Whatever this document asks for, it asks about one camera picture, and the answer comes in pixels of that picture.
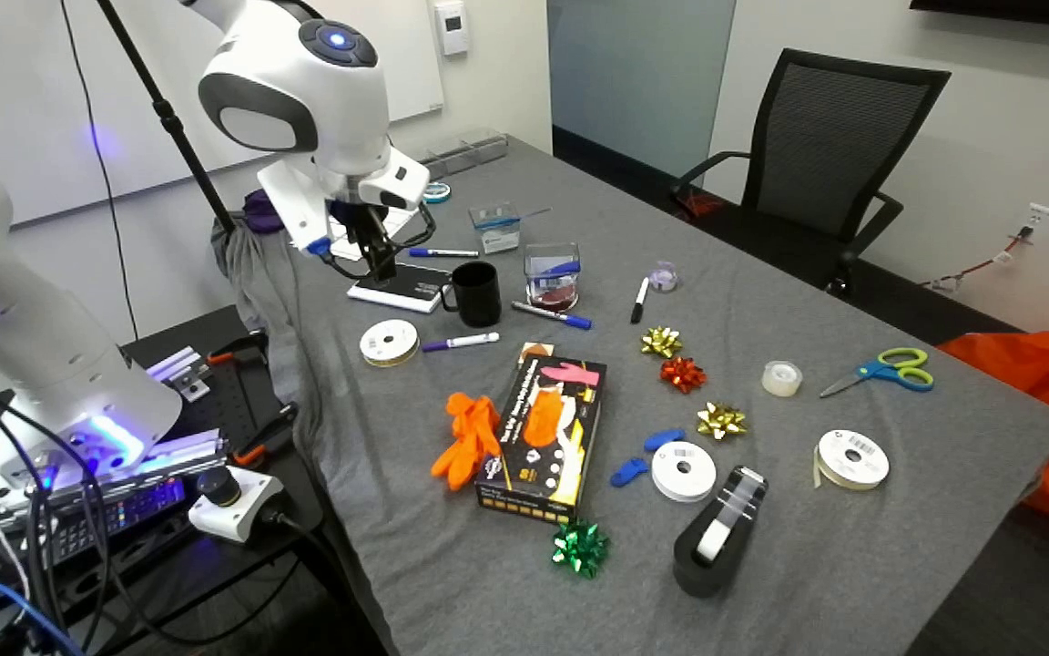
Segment black tape dispenser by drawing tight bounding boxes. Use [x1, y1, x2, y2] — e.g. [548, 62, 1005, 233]
[671, 461, 772, 603]

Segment black wall television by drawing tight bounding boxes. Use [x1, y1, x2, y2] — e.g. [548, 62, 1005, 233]
[908, 0, 1049, 32]

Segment black tripod pole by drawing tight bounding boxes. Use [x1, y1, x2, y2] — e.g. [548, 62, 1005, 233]
[89, 0, 242, 240]

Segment clear plastic tray organizer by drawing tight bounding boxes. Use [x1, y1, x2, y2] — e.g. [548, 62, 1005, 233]
[421, 135, 518, 180]

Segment black mug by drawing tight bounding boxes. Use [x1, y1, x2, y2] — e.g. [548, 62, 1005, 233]
[445, 259, 505, 331]

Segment black tablet device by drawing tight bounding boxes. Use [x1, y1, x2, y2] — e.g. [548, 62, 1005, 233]
[343, 265, 452, 318]

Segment black mesh office chair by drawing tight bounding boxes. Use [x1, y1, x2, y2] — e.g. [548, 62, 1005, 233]
[671, 47, 953, 295]

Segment black box with orange tools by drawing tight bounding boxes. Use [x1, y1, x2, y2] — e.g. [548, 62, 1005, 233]
[473, 355, 612, 530]

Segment grey tablecloth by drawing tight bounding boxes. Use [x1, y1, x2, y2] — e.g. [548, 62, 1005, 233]
[211, 131, 1049, 656]

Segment white wall thermostat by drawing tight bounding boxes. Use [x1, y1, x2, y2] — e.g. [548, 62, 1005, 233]
[428, 0, 473, 58]

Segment white marker with blue cap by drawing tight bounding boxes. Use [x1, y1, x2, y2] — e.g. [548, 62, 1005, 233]
[420, 330, 505, 358]

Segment gold gift bow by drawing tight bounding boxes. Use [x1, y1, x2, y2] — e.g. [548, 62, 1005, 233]
[692, 400, 751, 446]
[637, 326, 687, 366]

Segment orange gloves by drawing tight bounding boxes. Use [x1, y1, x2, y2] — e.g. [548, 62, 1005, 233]
[426, 389, 505, 496]

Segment orange fabric bag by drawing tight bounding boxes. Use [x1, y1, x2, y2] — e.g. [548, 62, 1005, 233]
[935, 330, 1049, 533]

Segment silver metal clamp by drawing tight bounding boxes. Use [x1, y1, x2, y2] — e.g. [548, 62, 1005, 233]
[142, 344, 213, 405]

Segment clear cup with markers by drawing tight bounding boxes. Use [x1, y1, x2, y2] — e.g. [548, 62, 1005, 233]
[519, 243, 585, 315]

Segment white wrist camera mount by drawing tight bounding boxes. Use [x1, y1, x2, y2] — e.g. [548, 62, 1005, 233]
[259, 144, 432, 257]

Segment red gift bow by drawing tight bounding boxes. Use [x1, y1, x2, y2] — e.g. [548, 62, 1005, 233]
[654, 355, 710, 397]

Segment purple cloth bundle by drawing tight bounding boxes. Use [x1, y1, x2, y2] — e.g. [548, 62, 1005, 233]
[240, 185, 298, 237]

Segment white spool with gold ribbon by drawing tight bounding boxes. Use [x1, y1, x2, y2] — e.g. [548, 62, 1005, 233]
[808, 427, 897, 496]

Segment blue ballpoint pen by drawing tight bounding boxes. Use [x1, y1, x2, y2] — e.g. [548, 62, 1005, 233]
[403, 243, 479, 264]

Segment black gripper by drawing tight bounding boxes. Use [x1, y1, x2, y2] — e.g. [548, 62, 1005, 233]
[323, 195, 403, 286]

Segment black marker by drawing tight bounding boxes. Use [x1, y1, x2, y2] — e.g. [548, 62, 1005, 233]
[625, 275, 654, 330]

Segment green gift bow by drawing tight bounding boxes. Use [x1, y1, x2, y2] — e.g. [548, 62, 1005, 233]
[546, 517, 614, 581]

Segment blue and green scissors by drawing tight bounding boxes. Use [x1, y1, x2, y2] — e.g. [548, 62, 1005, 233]
[814, 346, 938, 405]

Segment white wall whiteboard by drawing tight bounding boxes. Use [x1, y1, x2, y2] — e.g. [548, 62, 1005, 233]
[0, 0, 445, 229]

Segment orange handled pliers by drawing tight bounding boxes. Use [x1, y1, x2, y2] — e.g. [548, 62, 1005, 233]
[229, 410, 302, 469]
[200, 336, 272, 371]

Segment silver control box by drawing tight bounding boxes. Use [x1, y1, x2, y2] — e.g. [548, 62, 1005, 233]
[0, 423, 229, 551]

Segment blue plastic clip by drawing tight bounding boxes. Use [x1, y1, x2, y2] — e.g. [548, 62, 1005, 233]
[609, 427, 687, 491]

